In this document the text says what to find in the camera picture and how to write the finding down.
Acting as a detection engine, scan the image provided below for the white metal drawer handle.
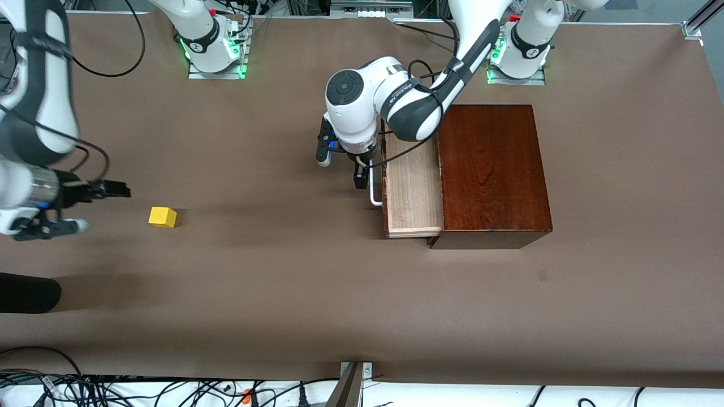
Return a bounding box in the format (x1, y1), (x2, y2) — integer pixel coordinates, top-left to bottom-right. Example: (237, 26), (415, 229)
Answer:
(368, 160), (386, 207)

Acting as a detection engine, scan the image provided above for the yellow block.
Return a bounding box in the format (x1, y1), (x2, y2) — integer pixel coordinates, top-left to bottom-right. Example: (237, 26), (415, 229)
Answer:
(148, 206), (178, 229)

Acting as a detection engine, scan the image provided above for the light wood drawer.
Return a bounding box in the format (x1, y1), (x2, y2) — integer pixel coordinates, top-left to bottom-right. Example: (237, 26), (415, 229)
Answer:
(382, 133), (445, 239)

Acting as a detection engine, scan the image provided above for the black rounded object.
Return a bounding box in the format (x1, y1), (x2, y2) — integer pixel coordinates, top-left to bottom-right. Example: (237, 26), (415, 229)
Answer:
(0, 273), (62, 313)

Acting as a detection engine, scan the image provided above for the dark brown wooden cabinet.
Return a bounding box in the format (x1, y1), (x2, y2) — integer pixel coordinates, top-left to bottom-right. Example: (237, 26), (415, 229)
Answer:
(428, 104), (554, 250)

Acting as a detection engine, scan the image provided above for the grey metal rail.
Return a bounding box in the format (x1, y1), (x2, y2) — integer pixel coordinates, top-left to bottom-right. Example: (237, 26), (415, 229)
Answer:
(330, 0), (415, 13)

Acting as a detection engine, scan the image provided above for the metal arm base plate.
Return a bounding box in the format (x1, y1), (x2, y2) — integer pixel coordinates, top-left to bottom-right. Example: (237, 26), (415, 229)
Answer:
(486, 31), (546, 85)
(188, 23), (249, 80)

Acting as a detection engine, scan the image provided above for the tangled black cable bundle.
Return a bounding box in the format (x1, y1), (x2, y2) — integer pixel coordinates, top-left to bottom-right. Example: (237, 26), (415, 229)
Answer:
(0, 370), (340, 407)

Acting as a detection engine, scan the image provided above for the metal stand bracket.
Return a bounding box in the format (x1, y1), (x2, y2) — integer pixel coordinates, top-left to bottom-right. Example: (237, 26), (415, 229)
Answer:
(327, 361), (374, 407)

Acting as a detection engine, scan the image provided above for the aluminium frame profile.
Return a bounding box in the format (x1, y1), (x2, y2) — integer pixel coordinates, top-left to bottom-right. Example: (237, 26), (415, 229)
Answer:
(682, 0), (724, 40)

